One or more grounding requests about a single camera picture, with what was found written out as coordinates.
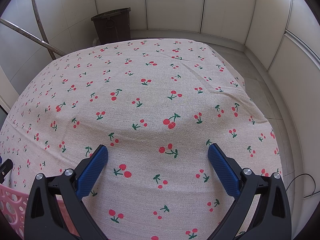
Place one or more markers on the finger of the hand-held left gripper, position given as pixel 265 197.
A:
pixel 5 168

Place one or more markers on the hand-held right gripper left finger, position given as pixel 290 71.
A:
pixel 91 172

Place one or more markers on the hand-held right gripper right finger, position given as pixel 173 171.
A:
pixel 223 171

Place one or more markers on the pink perforated plastic basket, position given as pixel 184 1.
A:
pixel 13 205

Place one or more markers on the cherry print tablecloth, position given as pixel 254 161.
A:
pixel 150 100

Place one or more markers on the slanted metal pole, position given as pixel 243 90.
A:
pixel 27 33

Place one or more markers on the dark brown trash bin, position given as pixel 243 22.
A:
pixel 112 27

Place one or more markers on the upright metal pole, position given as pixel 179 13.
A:
pixel 37 17

